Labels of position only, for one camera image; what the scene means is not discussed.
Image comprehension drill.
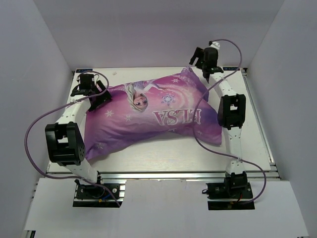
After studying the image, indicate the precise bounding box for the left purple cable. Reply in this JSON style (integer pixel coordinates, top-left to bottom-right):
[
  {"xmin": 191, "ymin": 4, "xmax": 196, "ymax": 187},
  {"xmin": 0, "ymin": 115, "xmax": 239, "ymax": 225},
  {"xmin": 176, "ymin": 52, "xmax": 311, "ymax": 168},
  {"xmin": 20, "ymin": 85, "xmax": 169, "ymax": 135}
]
[{"xmin": 24, "ymin": 70, "xmax": 122, "ymax": 208}]

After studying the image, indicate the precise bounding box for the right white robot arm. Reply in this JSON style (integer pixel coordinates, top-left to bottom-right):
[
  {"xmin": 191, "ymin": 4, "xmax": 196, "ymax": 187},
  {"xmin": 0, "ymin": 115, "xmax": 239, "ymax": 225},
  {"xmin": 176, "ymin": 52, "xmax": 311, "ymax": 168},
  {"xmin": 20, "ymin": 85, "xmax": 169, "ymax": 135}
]
[{"xmin": 189, "ymin": 41, "xmax": 248, "ymax": 198}]

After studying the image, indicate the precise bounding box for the pink and purple Frozen pillowcase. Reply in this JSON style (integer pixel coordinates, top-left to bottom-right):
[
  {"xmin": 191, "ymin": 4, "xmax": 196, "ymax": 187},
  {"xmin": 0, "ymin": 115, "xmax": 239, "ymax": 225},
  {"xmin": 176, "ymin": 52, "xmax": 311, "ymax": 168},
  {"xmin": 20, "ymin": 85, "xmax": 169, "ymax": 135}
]
[{"xmin": 84, "ymin": 67, "xmax": 222, "ymax": 160}]

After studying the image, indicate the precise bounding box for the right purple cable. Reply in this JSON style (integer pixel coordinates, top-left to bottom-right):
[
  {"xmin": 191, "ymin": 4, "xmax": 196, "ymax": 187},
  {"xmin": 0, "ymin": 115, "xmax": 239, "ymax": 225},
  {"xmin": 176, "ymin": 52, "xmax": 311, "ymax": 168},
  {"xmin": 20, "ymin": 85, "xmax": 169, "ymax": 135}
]
[{"xmin": 193, "ymin": 39, "xmax": 267, "ymax": 205}]

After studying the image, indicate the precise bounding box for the purple cable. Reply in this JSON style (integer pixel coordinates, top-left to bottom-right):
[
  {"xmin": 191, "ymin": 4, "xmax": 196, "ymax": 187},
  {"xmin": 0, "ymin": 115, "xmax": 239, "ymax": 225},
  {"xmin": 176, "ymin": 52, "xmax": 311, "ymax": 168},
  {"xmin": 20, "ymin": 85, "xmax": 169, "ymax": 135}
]
[
  {"xmin": 24, "ymin": 70, "xmax": 122, "ymax": 208},
  {"xmin": 193, "ymin": 39, "xmax": 267, "ymax": 205}
]

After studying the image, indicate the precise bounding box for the aluminium table front rail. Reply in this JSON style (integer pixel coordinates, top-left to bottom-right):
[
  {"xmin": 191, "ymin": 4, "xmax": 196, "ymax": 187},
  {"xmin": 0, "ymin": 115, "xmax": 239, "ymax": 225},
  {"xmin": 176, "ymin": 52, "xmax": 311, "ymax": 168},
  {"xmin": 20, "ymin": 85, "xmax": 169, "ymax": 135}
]
[{"xmin": 49, "ymin": 171, "xmax": 280, "ymax": 179}]

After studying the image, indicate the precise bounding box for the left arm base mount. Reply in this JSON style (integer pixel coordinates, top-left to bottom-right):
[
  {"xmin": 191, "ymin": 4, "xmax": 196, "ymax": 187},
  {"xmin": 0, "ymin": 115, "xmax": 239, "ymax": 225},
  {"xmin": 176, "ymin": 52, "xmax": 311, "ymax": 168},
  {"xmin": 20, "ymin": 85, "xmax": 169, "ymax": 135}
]
[{"xmin": 72, "ymin": 179, "xmax": 125, "ymax": 208}]

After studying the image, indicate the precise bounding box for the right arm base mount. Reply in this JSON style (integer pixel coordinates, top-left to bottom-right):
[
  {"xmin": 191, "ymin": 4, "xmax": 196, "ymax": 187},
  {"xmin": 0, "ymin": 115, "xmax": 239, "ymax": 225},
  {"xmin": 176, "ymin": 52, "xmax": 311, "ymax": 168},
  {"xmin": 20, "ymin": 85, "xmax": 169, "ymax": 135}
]
[{"xmin": 202, "ymin": 172, "xmax": 255, "ymax": 211}]

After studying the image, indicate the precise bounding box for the blue label sticker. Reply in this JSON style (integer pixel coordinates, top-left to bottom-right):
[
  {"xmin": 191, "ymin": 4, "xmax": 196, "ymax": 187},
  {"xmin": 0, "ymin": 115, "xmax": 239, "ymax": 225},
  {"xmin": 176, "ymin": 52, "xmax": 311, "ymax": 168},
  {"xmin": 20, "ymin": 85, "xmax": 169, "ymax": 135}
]
[
  {"xmin": 222, "ymin": 67, "xmax": 240, "ymax": 71},
  {"xmin": 75, "ymin": 68, "xmax": 93, "ymax": 73}
]

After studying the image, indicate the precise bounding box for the blue label sticker right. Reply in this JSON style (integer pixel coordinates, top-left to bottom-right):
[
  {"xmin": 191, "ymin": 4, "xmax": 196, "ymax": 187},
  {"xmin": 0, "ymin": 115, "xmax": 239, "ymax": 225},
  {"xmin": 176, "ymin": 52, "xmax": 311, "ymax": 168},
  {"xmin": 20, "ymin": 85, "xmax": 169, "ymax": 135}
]
[{"xmin": 222, "ymin": 67, "xmax": 240, "ymax": 71}]

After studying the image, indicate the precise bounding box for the blue label sticker left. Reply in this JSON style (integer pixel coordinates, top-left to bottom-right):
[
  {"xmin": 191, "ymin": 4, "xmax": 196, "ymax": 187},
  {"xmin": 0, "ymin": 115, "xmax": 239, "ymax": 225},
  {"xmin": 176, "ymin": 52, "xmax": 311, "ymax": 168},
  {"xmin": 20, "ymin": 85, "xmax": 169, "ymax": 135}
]
[{"xmin": 75, "ymin": 68, "xmax": 93, "ymax": 73}]

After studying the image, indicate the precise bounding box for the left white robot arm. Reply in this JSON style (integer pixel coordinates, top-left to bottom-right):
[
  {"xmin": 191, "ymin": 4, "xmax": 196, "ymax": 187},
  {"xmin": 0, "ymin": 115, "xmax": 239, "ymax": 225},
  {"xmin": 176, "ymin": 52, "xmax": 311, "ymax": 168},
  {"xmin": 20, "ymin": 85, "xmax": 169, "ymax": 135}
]
[{"xmin": 45, "ymin": 70, "xmax": 111, "ymax": 198}]

